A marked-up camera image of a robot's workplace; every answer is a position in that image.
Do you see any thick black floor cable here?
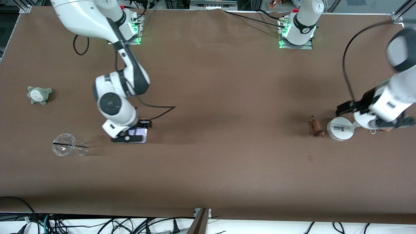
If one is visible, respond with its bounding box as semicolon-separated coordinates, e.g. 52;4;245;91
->
0;196;37;228

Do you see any brown lion statue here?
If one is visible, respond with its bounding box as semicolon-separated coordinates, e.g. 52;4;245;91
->
308;116;325;138

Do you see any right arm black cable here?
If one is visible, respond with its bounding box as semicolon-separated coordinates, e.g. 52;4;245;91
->
73;34;176;121

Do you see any brown table cover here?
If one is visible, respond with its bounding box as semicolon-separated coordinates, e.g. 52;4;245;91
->
0;6;416;225

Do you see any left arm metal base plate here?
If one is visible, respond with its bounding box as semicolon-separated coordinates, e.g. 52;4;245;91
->
278;18;313;50

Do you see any clear plastic cup with lid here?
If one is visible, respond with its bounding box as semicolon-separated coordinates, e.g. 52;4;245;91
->
52;133;89;156

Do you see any aluminium frame profile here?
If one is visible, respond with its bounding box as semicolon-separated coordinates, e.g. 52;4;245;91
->
189;0;238;10

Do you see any grey-green totoro plush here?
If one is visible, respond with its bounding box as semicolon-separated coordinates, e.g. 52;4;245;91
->
27;86;53;105

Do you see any black base power cable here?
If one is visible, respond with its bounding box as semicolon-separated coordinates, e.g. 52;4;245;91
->
224;10;286;28

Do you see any metal table edge bracket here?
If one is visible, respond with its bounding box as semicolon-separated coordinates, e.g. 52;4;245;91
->
187;208;212;234

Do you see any white round desk lamp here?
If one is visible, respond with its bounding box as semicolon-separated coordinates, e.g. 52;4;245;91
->
327;111;379;141

